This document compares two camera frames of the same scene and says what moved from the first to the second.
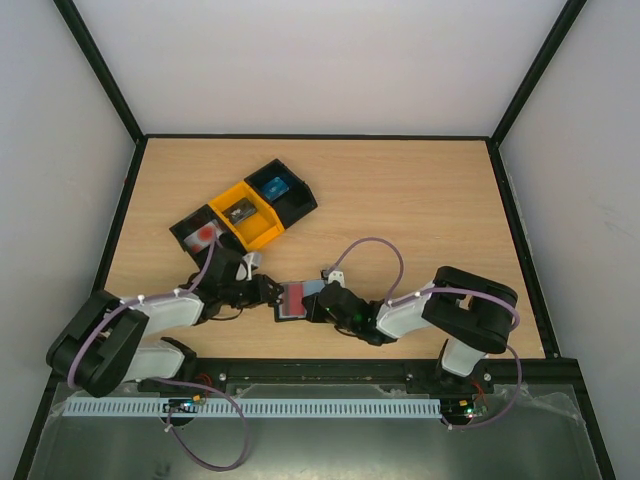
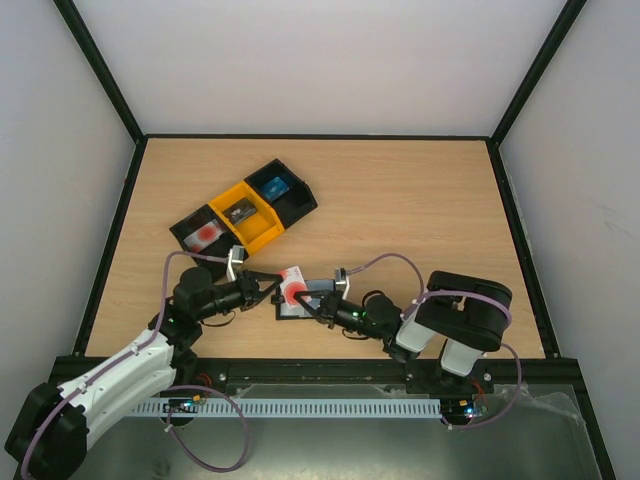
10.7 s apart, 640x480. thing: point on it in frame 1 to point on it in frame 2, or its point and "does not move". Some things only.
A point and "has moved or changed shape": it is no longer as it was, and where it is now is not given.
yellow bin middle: (256, 229) does not move
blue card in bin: (274, 188) does not move
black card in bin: (240, 210) does not move
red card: (292, 296) has moved or changed shape
